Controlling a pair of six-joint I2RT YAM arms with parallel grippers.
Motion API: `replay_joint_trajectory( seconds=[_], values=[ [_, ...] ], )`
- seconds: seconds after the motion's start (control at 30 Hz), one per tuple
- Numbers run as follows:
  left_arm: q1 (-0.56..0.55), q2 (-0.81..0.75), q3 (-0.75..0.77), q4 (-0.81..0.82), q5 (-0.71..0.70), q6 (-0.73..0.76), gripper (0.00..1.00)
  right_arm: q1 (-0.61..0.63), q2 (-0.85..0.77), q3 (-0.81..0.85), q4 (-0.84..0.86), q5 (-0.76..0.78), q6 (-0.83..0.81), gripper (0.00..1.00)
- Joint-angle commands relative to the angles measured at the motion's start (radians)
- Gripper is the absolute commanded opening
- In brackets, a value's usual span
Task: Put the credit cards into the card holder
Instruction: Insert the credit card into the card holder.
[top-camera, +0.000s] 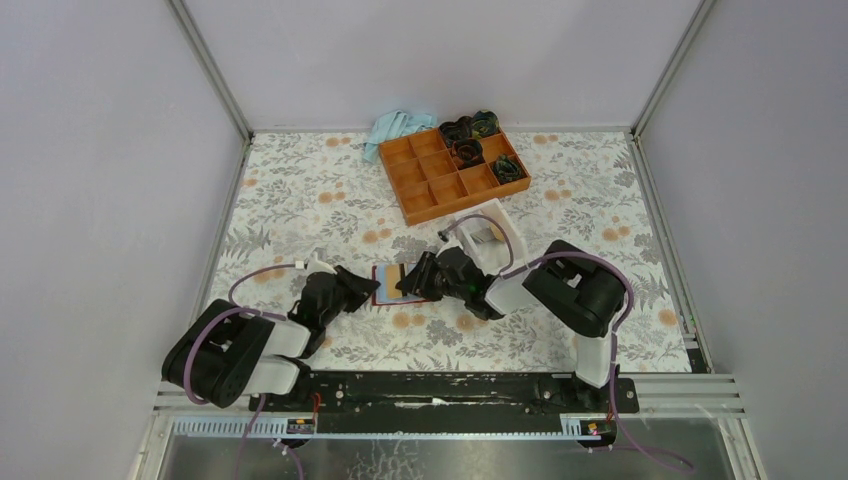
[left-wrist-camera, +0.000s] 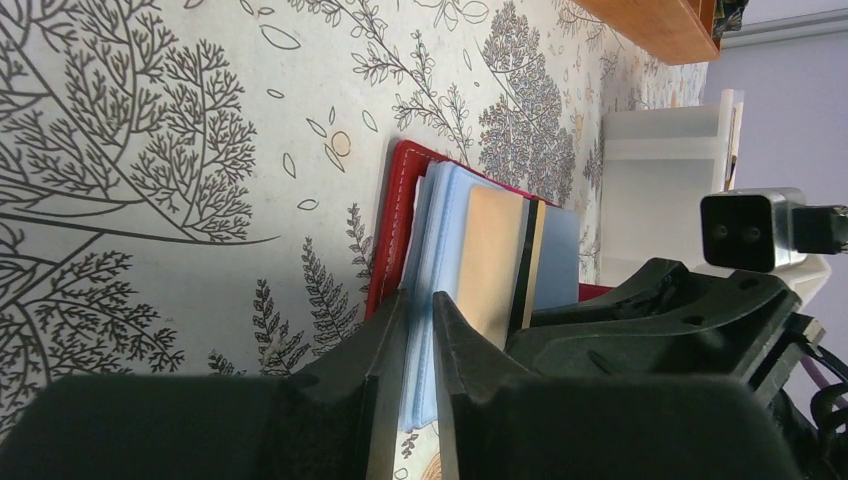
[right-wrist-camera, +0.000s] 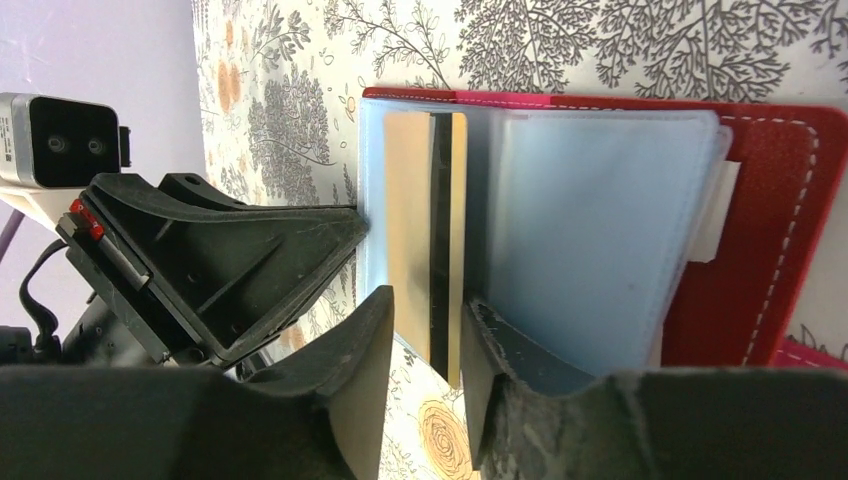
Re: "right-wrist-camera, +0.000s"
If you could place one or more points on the red leather card holder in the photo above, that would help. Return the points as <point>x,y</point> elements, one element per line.
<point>612,231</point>

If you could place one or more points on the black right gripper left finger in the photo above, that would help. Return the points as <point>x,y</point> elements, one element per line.
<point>317,414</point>

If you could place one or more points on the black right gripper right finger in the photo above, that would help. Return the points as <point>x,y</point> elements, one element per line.
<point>530,415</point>

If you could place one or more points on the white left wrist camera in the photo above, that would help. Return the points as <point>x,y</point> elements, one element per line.
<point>52,148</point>

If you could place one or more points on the floral patterned table mat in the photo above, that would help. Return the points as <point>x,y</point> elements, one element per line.
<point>280,83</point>

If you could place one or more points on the brown credit card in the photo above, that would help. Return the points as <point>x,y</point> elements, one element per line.
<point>425,164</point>

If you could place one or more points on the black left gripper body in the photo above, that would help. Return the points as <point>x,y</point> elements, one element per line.
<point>79,305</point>

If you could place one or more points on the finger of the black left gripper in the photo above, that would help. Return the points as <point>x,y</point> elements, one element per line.
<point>199,277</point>

